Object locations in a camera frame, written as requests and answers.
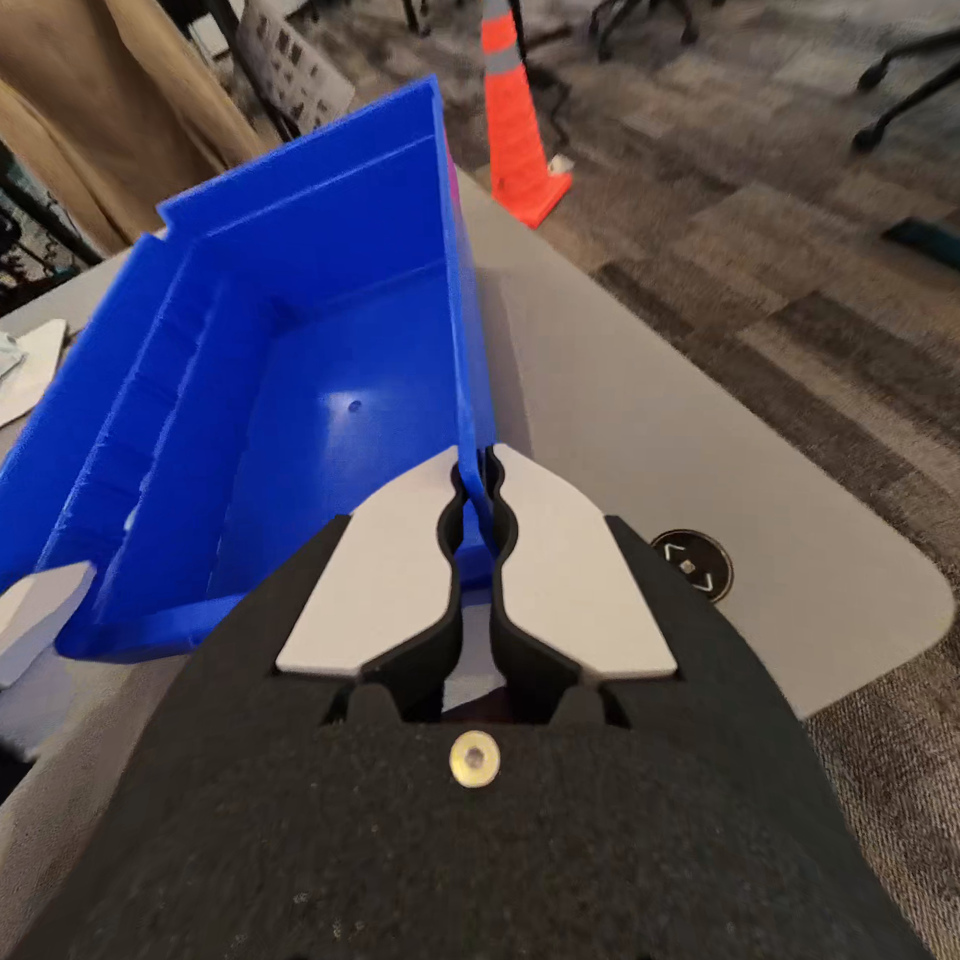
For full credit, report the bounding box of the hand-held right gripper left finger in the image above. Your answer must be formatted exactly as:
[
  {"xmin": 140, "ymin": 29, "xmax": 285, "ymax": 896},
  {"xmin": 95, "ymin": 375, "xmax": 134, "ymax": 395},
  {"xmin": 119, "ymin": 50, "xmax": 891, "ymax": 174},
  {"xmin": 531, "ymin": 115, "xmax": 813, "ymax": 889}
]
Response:
[{"xmin": 275, "ymin": 445, "xmax": 468, "ymax": 680}]

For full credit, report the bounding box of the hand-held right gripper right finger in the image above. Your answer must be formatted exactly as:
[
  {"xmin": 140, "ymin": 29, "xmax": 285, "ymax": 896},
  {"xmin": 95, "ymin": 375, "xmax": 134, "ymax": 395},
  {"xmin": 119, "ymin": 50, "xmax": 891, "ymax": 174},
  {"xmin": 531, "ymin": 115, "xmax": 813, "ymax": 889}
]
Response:
[{"xmin": 487, "ymin": 444, "xmax": 678, "ymax": 685}]

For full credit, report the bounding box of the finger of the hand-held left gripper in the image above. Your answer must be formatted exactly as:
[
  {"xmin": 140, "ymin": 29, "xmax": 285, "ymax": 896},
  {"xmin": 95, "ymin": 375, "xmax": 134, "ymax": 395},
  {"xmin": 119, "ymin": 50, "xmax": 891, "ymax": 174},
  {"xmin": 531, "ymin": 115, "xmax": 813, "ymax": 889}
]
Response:
[{"xmin": 0, "ymin": 561, "xmax": 99, "ymax": 689}]

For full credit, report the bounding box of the blue plastic bin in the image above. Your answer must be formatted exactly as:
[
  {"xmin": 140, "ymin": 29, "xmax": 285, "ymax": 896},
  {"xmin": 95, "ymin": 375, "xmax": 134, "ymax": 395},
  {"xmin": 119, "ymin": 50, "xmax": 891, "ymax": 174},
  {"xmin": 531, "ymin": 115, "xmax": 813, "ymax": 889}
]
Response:
[{"xmin": 0, "ymin": 75, "xmax": 498, "ymax": 663}]

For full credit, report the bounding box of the round desk control panel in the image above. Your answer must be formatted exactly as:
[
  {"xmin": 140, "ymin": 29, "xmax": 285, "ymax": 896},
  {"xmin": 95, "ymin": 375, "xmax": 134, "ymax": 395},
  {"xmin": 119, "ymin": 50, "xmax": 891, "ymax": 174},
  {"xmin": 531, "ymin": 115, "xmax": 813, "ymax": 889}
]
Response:
[{"xmin": 648, "ymin": 528, "xmax": 735, "ymax": 603}]

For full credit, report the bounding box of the orange traffic cone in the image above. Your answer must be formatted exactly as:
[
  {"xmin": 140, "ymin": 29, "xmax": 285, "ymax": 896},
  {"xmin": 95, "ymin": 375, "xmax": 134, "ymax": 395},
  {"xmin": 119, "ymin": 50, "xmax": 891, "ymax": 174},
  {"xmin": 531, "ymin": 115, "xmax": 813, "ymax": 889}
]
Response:
[{"xmin": 480, "ymin": 0, "xmax": 575, "ymax": 230}]

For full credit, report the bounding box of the black desk foot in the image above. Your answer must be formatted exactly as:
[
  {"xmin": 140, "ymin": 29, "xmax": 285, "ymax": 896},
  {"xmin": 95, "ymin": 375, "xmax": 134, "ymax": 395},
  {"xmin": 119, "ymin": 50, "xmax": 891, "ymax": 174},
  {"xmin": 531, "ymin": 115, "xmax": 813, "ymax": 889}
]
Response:
[{"xmin": 881, "ymin": 217, "xmax": 960, "ymax": 271}]

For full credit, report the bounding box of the newspaper sheet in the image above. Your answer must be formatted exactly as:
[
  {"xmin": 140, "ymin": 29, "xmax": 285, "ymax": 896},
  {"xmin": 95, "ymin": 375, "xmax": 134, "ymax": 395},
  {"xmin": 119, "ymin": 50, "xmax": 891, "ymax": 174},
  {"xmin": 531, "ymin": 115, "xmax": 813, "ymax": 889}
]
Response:
[{"xmin": 236, "ymin": 0, "xmax": 357, "ymax": 136}]

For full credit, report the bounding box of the black office chair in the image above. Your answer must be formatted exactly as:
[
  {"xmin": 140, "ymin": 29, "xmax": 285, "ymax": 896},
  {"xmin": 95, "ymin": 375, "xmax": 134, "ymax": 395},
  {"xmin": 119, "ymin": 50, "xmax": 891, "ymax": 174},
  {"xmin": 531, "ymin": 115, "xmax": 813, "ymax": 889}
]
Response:
[
  {"xmin": 851, "ymin": 30, "xmax": 960, "ymax": 151},
  {"xmin": 588, "ymin": 0, "xmax": 699, "ymax": 61}
]

